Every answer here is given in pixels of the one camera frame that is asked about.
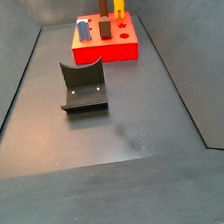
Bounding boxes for black curved fixture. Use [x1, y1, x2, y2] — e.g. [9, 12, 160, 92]
[60, 58, 108, 113]

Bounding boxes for red foam peg board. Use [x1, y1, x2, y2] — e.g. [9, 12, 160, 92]
[71, 12, 139, 65]

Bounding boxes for light blue notched peg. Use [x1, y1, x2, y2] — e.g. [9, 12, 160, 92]
[76, 19, 91, 42]

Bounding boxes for brown cylinder peg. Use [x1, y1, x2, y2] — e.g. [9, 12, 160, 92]
[97, 0, 111, 19]

